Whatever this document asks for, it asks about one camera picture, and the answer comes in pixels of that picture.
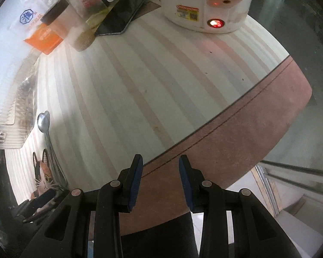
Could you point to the glass sliding door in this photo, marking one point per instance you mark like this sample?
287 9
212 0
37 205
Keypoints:
298 18

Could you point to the white-lidded seasoning bottle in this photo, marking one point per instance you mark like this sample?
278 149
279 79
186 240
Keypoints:
87 4

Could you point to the person's dark pants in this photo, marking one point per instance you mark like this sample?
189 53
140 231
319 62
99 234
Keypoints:
158 236

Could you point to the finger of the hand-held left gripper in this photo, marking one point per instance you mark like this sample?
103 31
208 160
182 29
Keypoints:
44 196

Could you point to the metal spoon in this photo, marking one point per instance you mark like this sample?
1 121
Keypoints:
43 121

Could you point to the clear plastic storage container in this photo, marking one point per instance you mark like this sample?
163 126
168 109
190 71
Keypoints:
5 131

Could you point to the brown coaster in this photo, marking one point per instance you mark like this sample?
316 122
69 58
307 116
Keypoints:
148 9

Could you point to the brown-lidded seasoning jar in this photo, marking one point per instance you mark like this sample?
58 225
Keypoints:
78 35

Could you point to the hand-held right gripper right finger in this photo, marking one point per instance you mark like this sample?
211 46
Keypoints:
184 182

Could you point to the pink and white electric kettle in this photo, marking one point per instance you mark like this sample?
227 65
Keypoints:
191 5

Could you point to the orange and white salt bag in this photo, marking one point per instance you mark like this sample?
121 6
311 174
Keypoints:
44 39

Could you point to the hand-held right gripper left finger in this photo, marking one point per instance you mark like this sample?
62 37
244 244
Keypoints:
136 182

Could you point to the striped cat print tablecloth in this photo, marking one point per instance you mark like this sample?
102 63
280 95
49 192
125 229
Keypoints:
150 86

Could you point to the black smartphone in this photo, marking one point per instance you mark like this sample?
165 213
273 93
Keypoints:
123 13

